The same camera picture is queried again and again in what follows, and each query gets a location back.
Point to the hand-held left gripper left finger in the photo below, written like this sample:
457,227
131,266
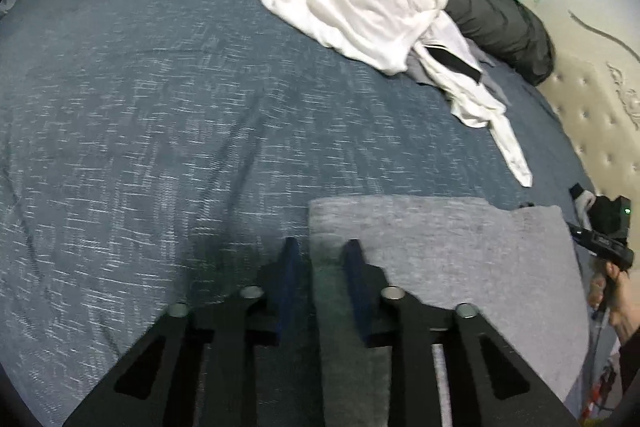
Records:
289,277

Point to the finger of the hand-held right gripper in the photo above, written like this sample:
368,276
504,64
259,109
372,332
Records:
600,247

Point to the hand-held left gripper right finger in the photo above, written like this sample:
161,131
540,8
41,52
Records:
357,282

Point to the grey knit sweater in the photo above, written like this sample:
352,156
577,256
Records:
475,257

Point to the person's right hand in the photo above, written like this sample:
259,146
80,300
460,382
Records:
622,302

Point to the cream tufted headboard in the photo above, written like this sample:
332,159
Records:
595,107

